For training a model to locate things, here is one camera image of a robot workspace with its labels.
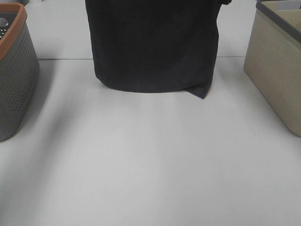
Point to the beige bin grey rim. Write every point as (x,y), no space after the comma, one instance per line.
(273,58)

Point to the grey perforated basket orange rim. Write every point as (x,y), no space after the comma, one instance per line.
(19,68)

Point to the dark grey towel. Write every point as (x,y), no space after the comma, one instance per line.
(154,46)

